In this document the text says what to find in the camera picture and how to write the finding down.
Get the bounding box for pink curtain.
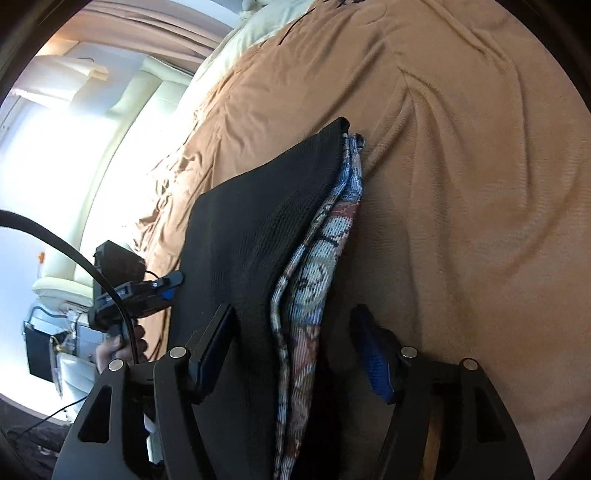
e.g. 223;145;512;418
69;0;247;77

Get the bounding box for brown fleece blanket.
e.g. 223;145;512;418
124;0;591;480

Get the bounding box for black pants with patterned lining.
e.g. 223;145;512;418
179;117;403;480

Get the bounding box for thin black floor cable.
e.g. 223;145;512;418
21;398;90;435

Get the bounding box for cream padded sofa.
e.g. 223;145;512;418
31;55;197;308

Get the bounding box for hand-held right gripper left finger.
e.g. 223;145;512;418
52;302;237;480

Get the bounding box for black box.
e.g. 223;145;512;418
24;319;58;383

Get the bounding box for person's left hand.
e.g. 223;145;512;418
96;327;149;374

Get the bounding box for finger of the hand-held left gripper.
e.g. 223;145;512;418
133;270;187;318

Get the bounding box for cream hanging cloth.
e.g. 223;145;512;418
32;44;112;104

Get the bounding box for thick black gripper cable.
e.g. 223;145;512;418
0;210;145;366

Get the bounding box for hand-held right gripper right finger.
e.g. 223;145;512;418
348;305;537;480

